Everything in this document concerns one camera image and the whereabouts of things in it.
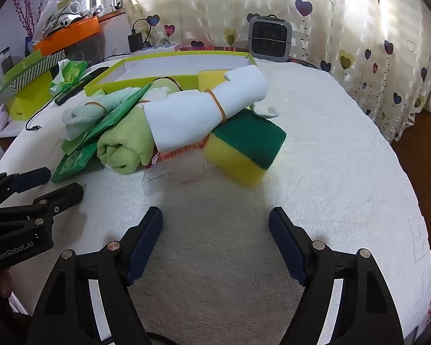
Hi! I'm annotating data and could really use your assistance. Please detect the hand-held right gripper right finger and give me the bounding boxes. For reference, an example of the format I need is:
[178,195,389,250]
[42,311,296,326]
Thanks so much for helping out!
[269,206,405,345]

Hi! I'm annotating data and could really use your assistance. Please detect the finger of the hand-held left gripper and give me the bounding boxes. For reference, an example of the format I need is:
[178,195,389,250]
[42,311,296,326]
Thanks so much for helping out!
[0,167,51,207]
[0,183,84,239]

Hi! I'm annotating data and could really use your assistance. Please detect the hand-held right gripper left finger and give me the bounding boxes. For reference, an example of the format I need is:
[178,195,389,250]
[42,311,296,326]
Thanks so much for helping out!
[27,206,164,345]

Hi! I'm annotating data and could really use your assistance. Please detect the clear red-printed plastic packet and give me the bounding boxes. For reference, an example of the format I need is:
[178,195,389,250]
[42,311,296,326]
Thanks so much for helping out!
[142,142,216,196]

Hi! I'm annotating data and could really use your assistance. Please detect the green cloth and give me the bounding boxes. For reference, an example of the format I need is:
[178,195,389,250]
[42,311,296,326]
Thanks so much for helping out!
[97,76,182,176]

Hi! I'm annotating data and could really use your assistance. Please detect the pale mint towel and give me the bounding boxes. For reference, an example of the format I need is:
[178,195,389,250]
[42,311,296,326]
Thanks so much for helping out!
[64,90,144,142]

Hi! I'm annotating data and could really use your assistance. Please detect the yellow green sponge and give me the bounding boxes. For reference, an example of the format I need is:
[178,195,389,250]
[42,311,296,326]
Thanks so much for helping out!
[203,110,287,187]
[197,69,232,92]

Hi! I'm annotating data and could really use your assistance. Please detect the lime green cardboard box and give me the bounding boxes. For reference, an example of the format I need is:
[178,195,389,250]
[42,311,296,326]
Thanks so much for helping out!
[83,51,260,97]

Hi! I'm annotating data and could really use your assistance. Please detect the white towel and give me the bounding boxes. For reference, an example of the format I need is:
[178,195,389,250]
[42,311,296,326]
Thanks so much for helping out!
[144,65,279,152]

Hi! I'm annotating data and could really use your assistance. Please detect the person's left hand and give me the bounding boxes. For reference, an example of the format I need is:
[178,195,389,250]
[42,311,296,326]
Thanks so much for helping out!
[0,269,13,299]

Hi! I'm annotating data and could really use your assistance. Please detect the black remote control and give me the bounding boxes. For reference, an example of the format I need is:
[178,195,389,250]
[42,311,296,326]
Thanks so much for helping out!
[54,66,110,106]

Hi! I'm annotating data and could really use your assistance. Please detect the lime green striped box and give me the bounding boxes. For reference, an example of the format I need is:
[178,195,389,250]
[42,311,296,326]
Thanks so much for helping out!
[0,48,67,97]

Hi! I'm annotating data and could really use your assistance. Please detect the green tissue packet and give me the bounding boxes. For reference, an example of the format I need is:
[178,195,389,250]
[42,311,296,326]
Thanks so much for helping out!
[49,59,90,96]

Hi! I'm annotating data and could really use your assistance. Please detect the dark jar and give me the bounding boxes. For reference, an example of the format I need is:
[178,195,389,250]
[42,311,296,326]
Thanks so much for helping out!
[0,46,13,76]

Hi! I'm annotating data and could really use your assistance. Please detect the dark glass tank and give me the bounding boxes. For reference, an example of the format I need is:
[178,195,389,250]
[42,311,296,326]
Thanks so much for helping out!
[52,34,105,63]

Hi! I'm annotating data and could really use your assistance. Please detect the orange tray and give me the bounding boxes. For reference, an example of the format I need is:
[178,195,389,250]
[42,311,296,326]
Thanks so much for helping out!
[32,17,100,56]

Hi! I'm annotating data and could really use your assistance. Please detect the pink blossom branches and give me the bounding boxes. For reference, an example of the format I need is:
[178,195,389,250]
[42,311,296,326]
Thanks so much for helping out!
[11,0,72,38]

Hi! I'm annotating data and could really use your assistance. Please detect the black power adapter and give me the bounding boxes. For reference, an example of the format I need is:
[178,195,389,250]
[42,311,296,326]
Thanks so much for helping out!
[128,33,143,53]

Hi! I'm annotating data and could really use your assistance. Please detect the white packaging clutter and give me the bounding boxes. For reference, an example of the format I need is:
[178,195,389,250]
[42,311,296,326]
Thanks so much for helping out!
[32,0,105,38]

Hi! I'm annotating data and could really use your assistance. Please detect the white power strip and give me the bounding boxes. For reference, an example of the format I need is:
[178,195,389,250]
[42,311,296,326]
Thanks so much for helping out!
[136,43,181,54]

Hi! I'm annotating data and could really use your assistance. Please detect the grey fan heater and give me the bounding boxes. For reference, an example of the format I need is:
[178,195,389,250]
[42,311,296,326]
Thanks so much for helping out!
[248,15,292,62]

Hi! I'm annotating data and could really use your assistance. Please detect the heart print curtain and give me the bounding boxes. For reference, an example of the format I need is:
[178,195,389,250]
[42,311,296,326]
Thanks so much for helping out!
[124,0,431,144]

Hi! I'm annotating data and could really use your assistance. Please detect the black cable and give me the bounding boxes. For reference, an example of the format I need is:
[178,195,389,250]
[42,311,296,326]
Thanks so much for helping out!
[25,93,63,132]

